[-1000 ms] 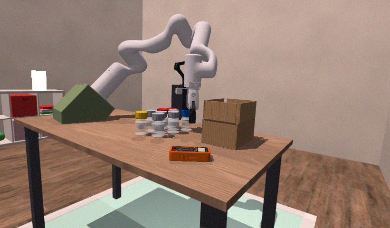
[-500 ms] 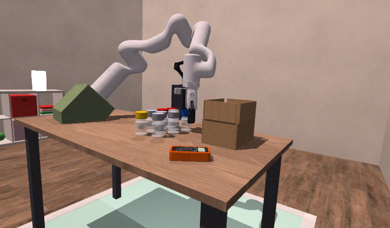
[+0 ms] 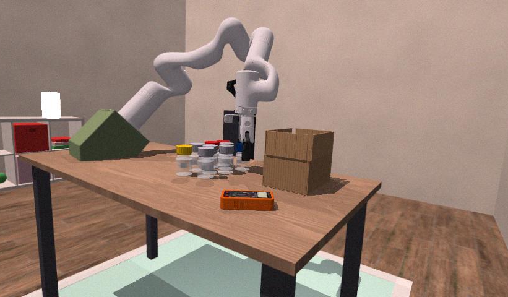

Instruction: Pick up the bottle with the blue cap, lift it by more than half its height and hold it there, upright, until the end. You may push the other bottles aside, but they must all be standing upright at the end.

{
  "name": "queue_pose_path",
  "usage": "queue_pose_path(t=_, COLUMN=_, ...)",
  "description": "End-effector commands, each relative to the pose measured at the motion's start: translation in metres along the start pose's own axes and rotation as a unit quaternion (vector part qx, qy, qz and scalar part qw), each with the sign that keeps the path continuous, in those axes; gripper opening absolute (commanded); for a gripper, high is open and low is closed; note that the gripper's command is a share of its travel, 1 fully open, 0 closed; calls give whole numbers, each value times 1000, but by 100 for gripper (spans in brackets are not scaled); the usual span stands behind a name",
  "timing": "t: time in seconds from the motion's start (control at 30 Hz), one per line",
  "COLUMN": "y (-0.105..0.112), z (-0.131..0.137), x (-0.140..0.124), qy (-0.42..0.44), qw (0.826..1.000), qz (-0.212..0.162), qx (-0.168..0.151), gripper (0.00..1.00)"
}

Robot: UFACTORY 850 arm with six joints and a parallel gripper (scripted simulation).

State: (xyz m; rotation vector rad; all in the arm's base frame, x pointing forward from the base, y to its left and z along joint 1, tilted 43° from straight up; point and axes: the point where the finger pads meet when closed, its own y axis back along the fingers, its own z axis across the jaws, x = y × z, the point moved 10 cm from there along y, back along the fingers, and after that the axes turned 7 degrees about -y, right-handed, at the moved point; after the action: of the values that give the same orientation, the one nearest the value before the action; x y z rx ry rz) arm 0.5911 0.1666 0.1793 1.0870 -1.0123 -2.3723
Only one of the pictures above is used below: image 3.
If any brown cardboard box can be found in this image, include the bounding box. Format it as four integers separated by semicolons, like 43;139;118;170
262;128;334;196

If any orange digital multimeter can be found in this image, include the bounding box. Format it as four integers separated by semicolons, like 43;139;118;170
220;190;274;211

